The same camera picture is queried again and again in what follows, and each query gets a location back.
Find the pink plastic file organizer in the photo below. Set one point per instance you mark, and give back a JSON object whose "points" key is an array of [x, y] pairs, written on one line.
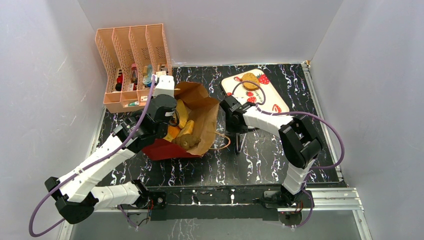
{"points": [[130, 55]]}

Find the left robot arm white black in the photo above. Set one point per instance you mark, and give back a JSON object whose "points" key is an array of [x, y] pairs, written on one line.
{"points": [[77, 194]]}

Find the brown twisted fake bread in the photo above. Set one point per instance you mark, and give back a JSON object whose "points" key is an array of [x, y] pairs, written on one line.
{"points": [[186, 141]]}

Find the long yellow fake bread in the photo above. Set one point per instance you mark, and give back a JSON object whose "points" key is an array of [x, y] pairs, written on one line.
{"points": [[183, 115]]}

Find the red brown paper bag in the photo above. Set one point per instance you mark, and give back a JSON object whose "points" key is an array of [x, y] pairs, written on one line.
{"points": [[203, 110]]}

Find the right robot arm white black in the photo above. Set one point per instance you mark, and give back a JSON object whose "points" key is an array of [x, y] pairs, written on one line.
{"points": [[300, 141]]}

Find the small white label box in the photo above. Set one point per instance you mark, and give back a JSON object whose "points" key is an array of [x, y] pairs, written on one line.
{"points": [[144, 98]]}

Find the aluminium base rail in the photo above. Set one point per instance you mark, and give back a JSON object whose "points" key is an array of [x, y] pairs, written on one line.
{"points": [[321, 199]]}

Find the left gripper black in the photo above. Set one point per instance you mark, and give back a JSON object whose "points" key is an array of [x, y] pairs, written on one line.
{"points": [[173, 119]]}

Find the white card box in organizer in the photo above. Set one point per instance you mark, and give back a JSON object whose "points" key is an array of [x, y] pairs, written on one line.
{"points": [[161, 73]]}

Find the round yellow fake bread slice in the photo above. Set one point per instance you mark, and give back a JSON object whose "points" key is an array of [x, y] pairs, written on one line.
{"points": [[250, 81]]}

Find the strawberry print cutting board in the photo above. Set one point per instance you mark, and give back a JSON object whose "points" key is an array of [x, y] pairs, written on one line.
{"points": [[268, 94]]}

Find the blue packet in organizer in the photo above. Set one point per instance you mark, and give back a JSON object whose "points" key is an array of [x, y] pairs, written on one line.
{"points": [[147, 75]]}

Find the small green white tube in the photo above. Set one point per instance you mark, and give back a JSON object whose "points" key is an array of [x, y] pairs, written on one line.
{"points": [[133, 104]]}

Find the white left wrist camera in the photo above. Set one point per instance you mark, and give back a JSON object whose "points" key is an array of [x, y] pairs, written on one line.
{"points": [[164, 85]]}

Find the red dark bottle in organizer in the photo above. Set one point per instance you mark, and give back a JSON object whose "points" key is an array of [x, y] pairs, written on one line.
{"points": [[119, 82]]}

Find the pink brown bottle in organizer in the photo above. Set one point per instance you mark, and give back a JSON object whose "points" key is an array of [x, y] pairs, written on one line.
{"points": [[134, 74]]}

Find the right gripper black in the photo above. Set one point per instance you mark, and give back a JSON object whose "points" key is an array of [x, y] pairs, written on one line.
{"points": [[238, 133]]}

